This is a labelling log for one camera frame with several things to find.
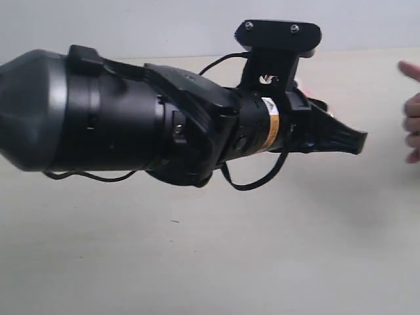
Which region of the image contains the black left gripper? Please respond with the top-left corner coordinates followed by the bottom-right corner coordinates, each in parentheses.
top-left (226, 88), bottom-right (368, 161)

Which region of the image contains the person's open hand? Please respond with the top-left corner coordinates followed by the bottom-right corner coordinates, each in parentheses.
top-left (398, 60), bottom-right (419, 164)

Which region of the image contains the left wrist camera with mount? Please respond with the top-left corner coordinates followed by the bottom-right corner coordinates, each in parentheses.
top-left (234, 20), bottom-right (322, 93)

